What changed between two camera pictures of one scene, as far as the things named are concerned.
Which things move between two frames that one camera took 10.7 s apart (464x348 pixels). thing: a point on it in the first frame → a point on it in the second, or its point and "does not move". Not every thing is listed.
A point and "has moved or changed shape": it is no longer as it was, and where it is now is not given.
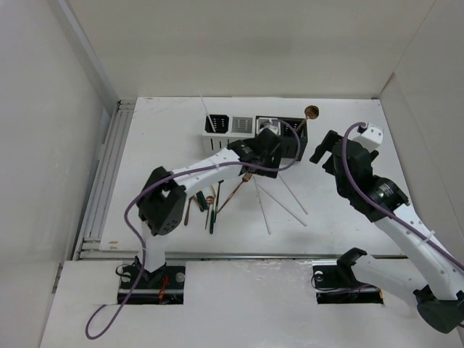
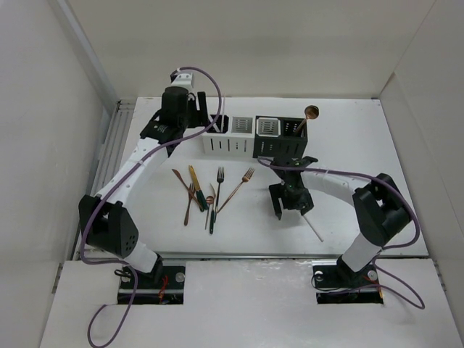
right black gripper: x=330 y=138 → x=277 y=191
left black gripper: x=272 y=159 → x=199 y=119
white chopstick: x=262 y=205 → x=223 y=114
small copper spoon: x=209 y=201 does not move
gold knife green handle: x=201 y=199 does not move
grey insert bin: x=242 y=125 does not move
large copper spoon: x=312 y=112 does not move
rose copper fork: x=246 y=178 does not move
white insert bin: x=272 y=123 does not move
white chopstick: x=288 y=188 has moved or changed shape
